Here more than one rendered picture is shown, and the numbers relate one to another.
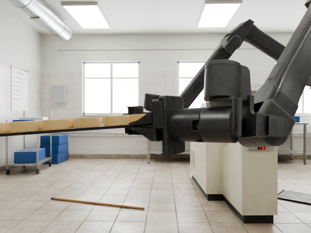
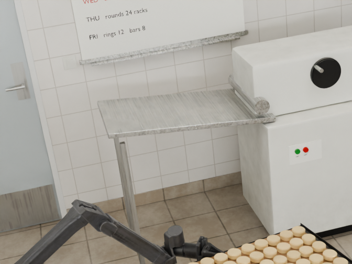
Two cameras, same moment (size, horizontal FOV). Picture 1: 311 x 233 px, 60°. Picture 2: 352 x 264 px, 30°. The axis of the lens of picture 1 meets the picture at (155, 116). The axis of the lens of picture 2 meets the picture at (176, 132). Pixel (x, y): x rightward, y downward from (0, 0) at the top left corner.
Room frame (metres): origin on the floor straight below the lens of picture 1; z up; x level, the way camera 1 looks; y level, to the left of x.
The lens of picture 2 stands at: (2.46, -0.48, 2.43)
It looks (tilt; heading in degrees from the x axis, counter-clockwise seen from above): 25 degrees down; 168
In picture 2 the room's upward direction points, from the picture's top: 7 degrees counter-clockwise
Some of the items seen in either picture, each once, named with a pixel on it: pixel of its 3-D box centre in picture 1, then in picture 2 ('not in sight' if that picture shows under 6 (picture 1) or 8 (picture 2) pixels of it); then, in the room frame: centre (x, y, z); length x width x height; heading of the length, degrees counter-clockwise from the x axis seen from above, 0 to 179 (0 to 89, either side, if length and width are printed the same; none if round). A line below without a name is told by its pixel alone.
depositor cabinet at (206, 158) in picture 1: (221, 157); not in sight; (3.84, -0.95, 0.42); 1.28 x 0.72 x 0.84; 1
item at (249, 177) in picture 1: (246, 169); not in sight; (2.86, -0.97, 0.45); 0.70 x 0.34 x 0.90; 1
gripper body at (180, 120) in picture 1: (185, 125); (194, 251); (0.46, -0.05, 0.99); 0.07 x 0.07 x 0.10; 57
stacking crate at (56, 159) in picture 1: (54, 157); not in sight; (5.99, 2.24, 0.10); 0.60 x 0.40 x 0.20; 176
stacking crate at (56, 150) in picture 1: (54, 148); not in sight; (5.99, 2.24, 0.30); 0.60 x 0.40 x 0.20; 178
